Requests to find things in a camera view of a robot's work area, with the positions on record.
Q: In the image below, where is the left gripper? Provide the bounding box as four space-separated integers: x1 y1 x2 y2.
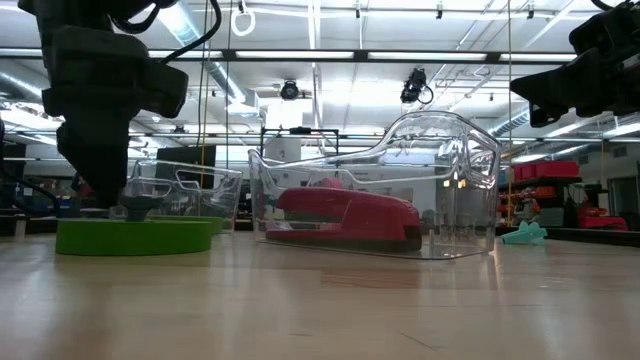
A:
34 19 190 224

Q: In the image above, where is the white hanging ring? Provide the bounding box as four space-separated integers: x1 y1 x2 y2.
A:
230 4 257 38

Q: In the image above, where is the black flat panel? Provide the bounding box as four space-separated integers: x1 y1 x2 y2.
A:
155 144 217 189

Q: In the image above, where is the silver ventilation duct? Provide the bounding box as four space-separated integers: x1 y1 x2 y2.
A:
154 0 261 116

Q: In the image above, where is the black overhead crossbar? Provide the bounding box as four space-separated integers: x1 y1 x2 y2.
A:
0 47 640 64

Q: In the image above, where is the small red storage bin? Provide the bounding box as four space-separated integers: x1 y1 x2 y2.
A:
577 207 629 231

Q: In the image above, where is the black camera with cable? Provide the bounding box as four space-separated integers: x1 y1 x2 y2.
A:
399 68 435 106

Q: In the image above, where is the round black overhead camera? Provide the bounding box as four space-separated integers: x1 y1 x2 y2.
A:
279 79 300 101

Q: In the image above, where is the clear plastic bin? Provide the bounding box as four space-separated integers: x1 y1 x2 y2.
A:
112 158 244 234
247 110 503 261

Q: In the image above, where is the red stapler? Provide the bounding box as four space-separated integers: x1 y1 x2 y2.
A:
264 186 424 254

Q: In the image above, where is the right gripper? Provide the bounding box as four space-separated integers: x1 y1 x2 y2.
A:
509 2 640 129

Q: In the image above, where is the teal staple remover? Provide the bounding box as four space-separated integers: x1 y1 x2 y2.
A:
501 220 549 246

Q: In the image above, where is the wide red storage bin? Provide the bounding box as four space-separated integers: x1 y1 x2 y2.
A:
513 160 581 182

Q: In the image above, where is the green tape roll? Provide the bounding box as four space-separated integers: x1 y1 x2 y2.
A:
54 217 214 257

